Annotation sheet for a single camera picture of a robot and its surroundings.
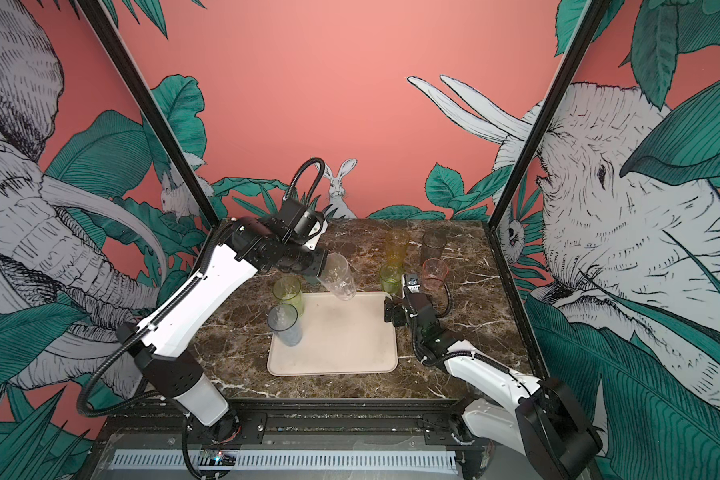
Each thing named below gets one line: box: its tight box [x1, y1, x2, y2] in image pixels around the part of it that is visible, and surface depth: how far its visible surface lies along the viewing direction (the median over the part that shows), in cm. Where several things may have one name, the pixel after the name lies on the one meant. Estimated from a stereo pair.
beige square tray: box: [267, 291, 398, 376], surface depth 90 cm
